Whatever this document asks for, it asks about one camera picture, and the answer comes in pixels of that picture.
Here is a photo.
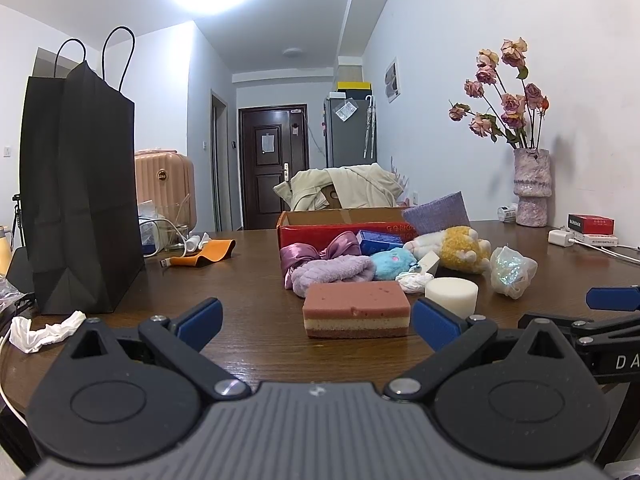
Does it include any white tissue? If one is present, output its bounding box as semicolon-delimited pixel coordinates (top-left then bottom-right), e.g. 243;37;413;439
395;272;434;295

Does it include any white plush tag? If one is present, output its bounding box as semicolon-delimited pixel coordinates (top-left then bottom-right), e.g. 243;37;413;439
418;252;440;275

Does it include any white yellow plush alpaca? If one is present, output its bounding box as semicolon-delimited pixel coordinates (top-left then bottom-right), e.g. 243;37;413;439
404;226;491;274

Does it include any pink layered sponge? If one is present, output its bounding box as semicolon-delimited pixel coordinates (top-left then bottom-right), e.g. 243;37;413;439
303;281;411;339

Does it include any blue plush toy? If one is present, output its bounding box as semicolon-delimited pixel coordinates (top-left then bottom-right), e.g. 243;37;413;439
370;247;418;281

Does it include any lilac fluffy towel roll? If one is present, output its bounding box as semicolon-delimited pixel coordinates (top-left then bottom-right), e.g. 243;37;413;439
288;256;375;298

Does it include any purple rectangular cloth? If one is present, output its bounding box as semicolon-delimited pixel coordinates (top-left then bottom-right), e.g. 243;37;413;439
402;192;470;235

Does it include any purple satin bow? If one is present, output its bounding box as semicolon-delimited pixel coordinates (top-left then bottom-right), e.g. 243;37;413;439
280;231;361;289

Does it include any red black small box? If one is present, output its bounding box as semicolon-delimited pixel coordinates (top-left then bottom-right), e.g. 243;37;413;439
567;214;615;235

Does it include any white power adapter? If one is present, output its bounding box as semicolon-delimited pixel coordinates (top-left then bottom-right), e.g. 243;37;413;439
548;229;576;248

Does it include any clear plastic container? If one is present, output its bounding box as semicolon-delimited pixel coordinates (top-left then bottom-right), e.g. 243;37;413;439
138;200;189;258

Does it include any blue tissue pack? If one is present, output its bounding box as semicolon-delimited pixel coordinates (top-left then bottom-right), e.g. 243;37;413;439
356;230;404;256

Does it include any white medicine box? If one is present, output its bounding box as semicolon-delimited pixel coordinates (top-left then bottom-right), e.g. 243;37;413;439
497;204;518;223

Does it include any pink textured vase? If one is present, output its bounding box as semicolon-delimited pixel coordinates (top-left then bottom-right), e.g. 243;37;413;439
513;148;553;228

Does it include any crumpled white paper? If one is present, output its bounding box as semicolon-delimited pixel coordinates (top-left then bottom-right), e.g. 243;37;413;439
9;311;86;354

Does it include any pink hard suitcase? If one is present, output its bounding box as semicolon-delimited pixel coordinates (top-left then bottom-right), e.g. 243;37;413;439
134;150;198;229

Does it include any red cardboard box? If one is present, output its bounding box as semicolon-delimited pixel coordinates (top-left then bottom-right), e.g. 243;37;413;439
277;207;418;249

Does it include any beige coat on chair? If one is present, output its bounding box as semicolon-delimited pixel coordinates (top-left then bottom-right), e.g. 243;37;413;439
273;162;405;211

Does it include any dark brown entrance door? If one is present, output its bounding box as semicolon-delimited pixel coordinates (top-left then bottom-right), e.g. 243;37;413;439
239;104;309;230

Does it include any dried pink rose bouquet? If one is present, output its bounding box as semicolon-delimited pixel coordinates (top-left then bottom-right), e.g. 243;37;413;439
448;37;550;151

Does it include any black paper shopping bag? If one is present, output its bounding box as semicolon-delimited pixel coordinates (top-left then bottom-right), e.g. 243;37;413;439
18;25;148;316

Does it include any grey refrigerator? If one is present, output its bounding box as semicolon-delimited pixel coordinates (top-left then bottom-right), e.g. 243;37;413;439
323;90;378;167

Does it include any yellow box on fridge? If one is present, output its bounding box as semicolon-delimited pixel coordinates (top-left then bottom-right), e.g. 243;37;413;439
336;81;371;92

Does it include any white charging cable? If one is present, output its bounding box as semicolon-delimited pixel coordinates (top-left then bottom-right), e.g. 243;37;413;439
569;237;640;266

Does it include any orange fabric strap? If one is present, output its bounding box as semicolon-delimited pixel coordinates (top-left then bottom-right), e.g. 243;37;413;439
159;237;238;269

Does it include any black camera tripod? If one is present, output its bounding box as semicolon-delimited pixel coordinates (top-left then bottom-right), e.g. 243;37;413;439
11;193;25;249

